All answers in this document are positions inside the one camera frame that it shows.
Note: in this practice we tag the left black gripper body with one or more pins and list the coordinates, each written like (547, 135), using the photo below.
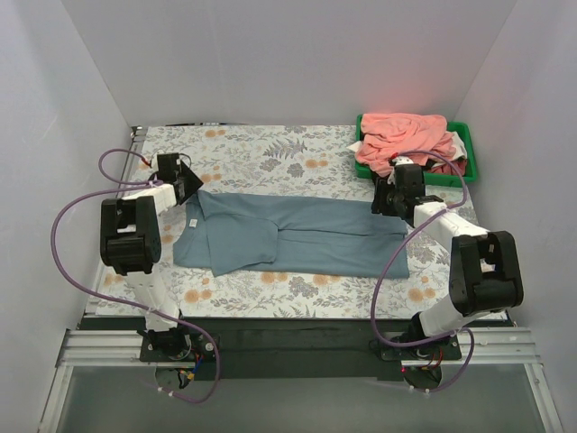
(181, 181)

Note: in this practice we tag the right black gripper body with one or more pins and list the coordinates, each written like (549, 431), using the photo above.
(380, 204)

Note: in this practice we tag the blue-grey t shirt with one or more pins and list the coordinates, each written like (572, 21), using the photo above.
(228, 232)

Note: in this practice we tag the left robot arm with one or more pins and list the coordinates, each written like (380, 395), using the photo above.
(130, 243)

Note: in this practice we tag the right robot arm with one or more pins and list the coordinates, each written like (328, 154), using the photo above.
(484, 273)

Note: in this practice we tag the green plastic bin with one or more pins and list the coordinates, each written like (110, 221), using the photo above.
(433, 179)

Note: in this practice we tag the pink t shirt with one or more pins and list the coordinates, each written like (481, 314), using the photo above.
(384, 135)

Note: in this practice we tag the dark red t shirt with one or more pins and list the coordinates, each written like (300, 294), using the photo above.
(442, 168)

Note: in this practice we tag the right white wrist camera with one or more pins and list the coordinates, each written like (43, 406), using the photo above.
(396, 164)

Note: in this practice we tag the aluminium rail frame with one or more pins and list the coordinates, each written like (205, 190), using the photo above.
(497, 385)

